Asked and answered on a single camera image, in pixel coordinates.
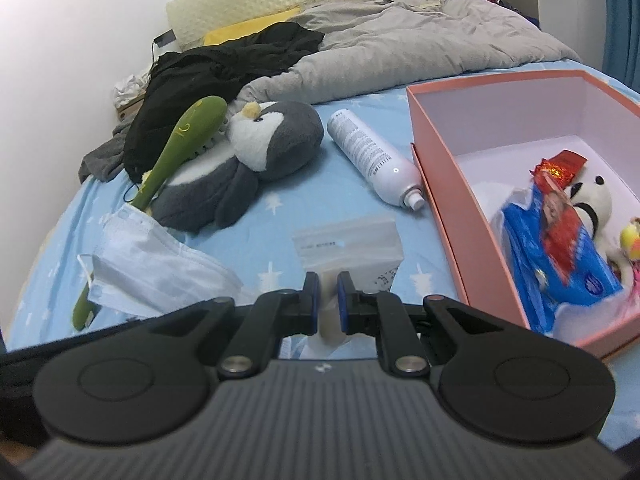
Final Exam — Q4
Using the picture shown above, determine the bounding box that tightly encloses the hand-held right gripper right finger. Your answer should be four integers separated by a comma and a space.
336, 271, 506, 378

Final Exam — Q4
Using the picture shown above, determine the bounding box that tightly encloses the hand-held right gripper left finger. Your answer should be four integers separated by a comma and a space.
172, 271, 321, 378

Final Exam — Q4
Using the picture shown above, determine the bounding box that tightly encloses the clear zip bag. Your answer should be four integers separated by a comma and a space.
291, 214, 403, 356

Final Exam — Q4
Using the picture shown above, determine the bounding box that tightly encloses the pink cardboard box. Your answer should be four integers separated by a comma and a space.
405, 70, 640, 361

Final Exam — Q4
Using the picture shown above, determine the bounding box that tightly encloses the pale blue face mask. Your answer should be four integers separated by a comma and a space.
76, 207, 256, 318

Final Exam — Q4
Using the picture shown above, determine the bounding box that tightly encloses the red snack packet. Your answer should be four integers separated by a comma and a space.
542, 192, 586, 286

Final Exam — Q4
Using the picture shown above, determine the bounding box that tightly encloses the blue tissue pack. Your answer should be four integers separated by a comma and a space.
500, 180, 623, 336

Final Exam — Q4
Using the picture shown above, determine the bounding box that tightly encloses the red envelope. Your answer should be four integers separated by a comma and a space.
531, 150, 588, 191

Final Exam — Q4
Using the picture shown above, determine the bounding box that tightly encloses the panda plush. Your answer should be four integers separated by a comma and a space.
567, 172, 631, 266

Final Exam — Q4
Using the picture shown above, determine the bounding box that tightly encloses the pink feather toy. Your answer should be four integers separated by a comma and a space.
619, 217, 640, 286

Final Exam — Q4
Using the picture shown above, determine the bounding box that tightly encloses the white spray bottle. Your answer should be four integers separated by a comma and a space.
326, 109, 427, 210

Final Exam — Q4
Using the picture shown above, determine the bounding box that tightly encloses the grey penguin plush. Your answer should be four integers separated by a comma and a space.
150, 100, 325, 233

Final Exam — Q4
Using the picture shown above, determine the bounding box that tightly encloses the green plush stick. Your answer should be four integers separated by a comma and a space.
72, 96, 228, 332

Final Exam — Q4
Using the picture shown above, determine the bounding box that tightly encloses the dark grey blanket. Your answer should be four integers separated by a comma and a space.
78, 120, 131, 183

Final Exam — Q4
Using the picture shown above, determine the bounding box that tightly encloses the black clothing heap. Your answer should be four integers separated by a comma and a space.
122, 22, 326, 186

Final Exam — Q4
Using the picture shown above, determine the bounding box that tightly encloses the grey duvet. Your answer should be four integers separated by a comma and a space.
235, 0, 581, 106

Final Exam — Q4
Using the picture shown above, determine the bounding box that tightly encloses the brown cardboard box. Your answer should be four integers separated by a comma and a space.
114, 95, 151, 121

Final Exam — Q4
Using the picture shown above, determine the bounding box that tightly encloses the white crumpled cloth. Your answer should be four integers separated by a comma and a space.
112, 72, 151, 106

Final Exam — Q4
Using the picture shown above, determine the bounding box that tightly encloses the yellow pillow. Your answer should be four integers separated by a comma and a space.
202, 6, 301, 46

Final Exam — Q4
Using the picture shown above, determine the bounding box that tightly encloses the white wardrobe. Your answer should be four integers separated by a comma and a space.
535, 0, 608, 68

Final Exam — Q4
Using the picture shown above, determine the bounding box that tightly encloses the blue curtain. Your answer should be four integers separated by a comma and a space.
601, 0, 640, 91

